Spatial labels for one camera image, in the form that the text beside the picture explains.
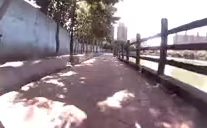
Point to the red stamped concrete path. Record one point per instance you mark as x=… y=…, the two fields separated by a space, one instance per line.
x=101 y=80

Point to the tall pale tower building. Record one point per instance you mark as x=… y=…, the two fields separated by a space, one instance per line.
x=121 y=32

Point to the row of trees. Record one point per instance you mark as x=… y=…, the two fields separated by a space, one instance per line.
x=94 y=20

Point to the dark wooden railing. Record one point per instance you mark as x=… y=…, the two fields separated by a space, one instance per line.
x=163 y=43

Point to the pale concrete ledge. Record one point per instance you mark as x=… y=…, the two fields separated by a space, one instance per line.
x=21 y=77

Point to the concrete kerb under railing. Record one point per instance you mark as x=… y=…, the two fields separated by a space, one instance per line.
x=187 y=91

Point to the wide pale building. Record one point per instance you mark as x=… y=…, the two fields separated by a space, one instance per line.
x=191 y=38

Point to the canal water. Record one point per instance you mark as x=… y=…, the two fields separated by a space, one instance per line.
x=195 y=78

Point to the grey concrete wall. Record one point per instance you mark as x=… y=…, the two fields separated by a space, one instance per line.
x=24 y=33

